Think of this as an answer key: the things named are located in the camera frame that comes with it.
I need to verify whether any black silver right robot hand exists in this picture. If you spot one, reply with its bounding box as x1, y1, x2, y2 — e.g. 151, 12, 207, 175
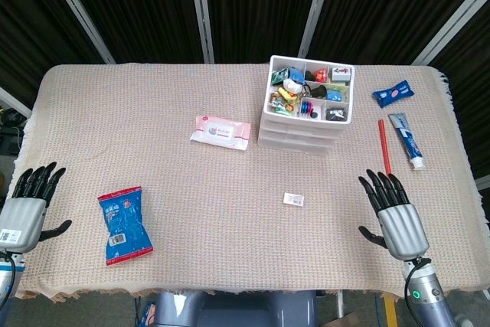
358, 168, 430, 261

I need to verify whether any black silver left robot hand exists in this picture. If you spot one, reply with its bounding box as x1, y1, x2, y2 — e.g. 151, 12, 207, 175
0, 162, 73, 254

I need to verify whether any small white packet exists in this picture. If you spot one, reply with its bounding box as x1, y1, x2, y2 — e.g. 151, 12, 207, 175
283, 191, 305, 208

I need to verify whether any clear lowest drawer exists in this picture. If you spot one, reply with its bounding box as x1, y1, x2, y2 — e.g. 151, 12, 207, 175
256, 137, 333, 159

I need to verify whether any white drawer organizer box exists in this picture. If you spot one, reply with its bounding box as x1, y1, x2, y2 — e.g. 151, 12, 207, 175
256, 54, 356, 159

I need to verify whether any blue silver toothpaste tube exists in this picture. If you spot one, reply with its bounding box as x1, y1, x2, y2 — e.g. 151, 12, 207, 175
387, 113, 427, 171

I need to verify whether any red pen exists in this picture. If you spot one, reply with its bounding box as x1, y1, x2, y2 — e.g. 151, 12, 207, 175
377, 119, 394, 178

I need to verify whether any black equipment clutter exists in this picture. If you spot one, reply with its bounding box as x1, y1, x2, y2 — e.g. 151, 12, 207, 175
0, 107, 24, 141

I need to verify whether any blue red snack bag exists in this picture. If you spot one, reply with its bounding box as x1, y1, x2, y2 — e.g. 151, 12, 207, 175
96, 185, 155, 267

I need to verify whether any small blue tissue packet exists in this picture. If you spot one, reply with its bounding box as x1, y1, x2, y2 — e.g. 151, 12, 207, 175
371, 80, 416, 109

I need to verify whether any blue pink package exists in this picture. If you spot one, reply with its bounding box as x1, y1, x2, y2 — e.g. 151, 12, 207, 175
139, 299, 157, 327

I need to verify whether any white green mahjong tile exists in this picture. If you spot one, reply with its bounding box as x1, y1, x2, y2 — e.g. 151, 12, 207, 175
331, 66, 352, 82

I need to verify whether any colourful small toy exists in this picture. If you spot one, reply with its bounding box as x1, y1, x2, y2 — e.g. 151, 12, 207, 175
269, 93, 299, 114

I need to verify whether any beige woven tablecloth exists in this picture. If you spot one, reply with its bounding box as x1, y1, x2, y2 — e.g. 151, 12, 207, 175
7, 62, 490, 303

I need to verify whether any yellow toy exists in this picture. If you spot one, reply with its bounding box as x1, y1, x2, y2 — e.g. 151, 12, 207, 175
276, 87, 298, 102

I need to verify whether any grey robot torso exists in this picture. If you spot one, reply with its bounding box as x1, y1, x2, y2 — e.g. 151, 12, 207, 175
152, 290, 318, 327

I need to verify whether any green foil packet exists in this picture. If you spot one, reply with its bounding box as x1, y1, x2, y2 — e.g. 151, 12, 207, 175
270, 67, 289, 85

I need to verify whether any pink white wet wipes pack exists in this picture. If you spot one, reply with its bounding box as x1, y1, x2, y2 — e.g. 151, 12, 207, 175
189, 114, 253, 152

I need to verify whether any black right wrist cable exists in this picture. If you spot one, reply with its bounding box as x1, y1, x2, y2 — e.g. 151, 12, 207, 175
404, 257, 432, 307

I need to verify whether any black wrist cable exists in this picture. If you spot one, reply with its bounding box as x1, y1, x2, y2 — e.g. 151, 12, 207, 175
0, 253, 17, 305
404, 257, 432, 307

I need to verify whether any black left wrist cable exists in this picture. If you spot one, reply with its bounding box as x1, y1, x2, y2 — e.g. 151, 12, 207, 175
0, 253, 17, 305

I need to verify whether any clear drawer with wide handle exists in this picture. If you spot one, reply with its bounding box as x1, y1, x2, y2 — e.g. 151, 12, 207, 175
261, 116, 345, 136

